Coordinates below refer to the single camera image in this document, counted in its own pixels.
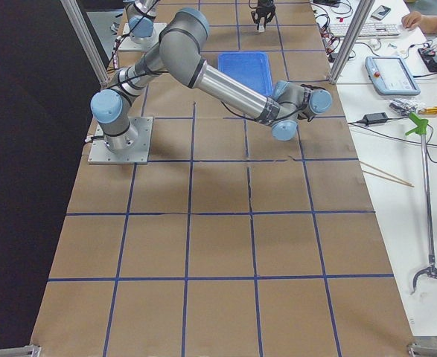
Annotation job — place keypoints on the black device with cables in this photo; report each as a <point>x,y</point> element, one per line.
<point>429,58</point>

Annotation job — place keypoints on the smartphone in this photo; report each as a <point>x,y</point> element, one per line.
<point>380,13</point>

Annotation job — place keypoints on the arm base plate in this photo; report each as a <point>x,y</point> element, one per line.
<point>134,43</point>
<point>133,147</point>

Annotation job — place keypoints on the blue plastic tray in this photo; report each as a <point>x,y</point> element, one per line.
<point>250,68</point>

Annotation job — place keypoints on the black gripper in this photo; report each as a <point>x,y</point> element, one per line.
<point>261,8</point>

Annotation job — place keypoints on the bag of black parts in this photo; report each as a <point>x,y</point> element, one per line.
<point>404,107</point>

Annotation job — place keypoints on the aluminium frame post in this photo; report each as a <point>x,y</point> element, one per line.
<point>359,18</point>
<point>78,22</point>

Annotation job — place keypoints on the white keyboard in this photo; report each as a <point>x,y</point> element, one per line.
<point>368,30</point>

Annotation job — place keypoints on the green handled reacher grabber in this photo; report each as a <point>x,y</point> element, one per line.
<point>420,129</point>

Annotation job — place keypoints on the teach pendant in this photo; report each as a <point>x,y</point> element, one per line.
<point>391,76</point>

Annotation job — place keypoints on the left aluminium frame post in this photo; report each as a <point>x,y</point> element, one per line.
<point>78,22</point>

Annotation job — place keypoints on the yellow tool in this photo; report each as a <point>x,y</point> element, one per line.
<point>428,111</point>

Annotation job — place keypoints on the person hand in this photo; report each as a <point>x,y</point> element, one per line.
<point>417,20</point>

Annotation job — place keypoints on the black power adapter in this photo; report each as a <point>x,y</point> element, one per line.
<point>375,118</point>

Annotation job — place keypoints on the brown paper table cover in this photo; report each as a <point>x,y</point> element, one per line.
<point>227,243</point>

